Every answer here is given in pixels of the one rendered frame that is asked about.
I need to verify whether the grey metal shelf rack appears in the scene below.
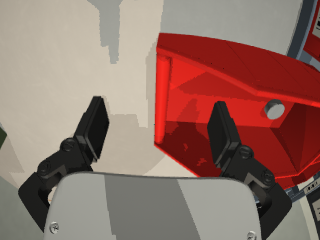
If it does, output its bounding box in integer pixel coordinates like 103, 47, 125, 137
284, 0, 320, 204

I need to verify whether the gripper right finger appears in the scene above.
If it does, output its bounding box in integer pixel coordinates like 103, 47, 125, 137
207, 101, 292, 240

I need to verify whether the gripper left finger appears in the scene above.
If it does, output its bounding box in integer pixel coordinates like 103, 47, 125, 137
18, 96, 109, 233

